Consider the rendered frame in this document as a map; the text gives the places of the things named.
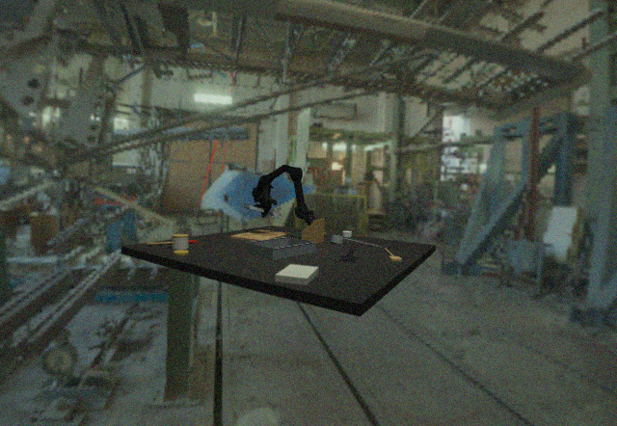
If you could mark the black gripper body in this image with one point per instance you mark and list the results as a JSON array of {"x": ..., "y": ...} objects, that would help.
[{"x": 268, "y": 201}]

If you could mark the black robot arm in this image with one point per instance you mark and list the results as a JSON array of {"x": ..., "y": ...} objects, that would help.
[{"x": 264, "y": 186}]

